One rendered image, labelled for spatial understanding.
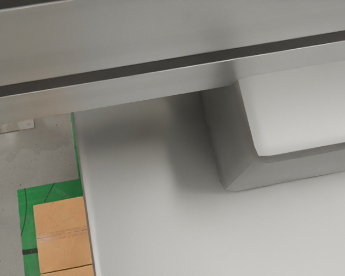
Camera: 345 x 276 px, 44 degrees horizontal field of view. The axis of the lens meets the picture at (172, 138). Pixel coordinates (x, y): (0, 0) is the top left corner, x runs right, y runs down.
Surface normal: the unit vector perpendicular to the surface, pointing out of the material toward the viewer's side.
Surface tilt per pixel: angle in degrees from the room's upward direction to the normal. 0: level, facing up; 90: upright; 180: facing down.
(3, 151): 0
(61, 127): 0
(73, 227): 0
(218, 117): 90
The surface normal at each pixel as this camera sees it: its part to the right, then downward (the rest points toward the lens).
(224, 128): -0.98, 0.18
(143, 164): 0.03, -0.26
